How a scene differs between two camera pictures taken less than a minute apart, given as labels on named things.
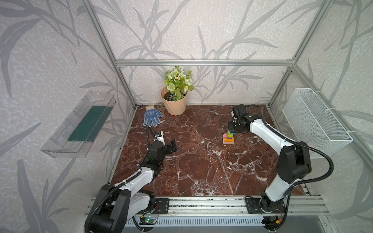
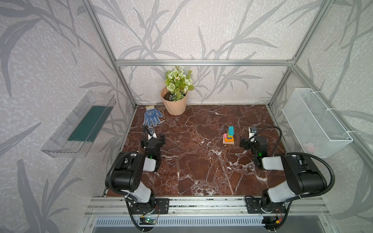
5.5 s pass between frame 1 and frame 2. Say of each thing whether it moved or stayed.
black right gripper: moved
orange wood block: stayed
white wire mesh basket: stayed
